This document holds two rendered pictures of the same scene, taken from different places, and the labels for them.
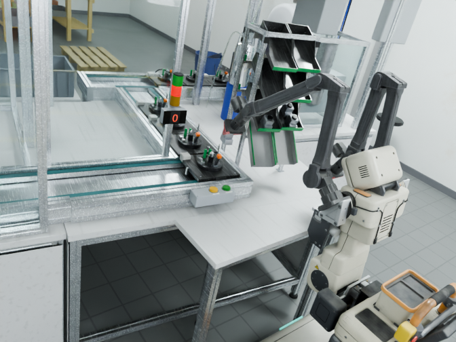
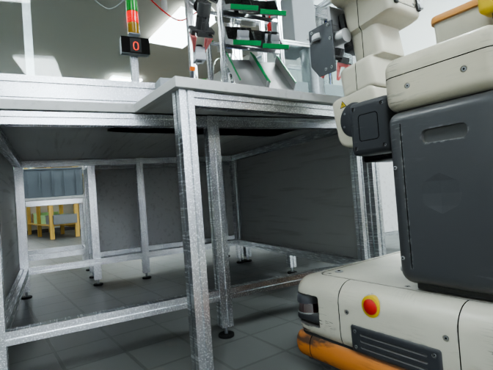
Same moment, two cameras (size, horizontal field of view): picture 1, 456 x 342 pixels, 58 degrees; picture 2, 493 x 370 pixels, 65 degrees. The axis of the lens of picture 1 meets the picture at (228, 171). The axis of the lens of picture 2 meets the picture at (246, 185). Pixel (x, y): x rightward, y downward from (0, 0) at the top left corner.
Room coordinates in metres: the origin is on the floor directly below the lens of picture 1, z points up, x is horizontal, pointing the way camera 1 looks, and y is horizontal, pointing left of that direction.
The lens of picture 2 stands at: (0.29, -0.34, 0.53)
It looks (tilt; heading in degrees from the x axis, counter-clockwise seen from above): 1 degrees up; 8
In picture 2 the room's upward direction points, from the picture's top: 4 degrees counter-clockwise
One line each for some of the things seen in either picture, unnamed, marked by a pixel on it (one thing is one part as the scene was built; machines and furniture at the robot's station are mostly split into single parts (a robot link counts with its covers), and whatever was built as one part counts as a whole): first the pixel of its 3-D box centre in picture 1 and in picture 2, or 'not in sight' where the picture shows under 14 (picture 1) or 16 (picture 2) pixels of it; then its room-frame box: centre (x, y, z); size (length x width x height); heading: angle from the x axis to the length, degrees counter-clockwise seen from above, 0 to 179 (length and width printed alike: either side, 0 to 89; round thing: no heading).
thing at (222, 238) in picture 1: (245, 199); (240, 117); (1.85, -0.12, 0.84); 0.90 x 0.70 x 0.03; 133
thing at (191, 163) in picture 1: (209, 166); not in sight; (1.90, 0.10, 0.96); 0.24 x 0.24 x 0.02; 35
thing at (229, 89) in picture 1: (233, 102); not in sight; (2.90, 0.06, 1.00); 0.16 x 0.16 x 0.27
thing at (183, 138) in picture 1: (191, 136); not in sight; (2.11, 0.25, 1.01); 0.24 x 0.24 x 0.13; 35
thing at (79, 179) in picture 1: (152, 178); not in sight; (1.75, 0.36, 0.91); 0.84 x 0.28 x 0.10; 125
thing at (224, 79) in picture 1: (220, 75); not in sight; (3.43, 0.23, 1.01); 0.24 x 0.24 x 0.13; 35
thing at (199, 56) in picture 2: (226, 135); (199, 54); (1.92, 0.05, 1.15); 0.08 x 0.04 x 0.07; 28
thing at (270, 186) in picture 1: (174, 146); (163, 140); (2.26, 0.35, 0.85); 1.50 x 1.41 x 0.03; 125
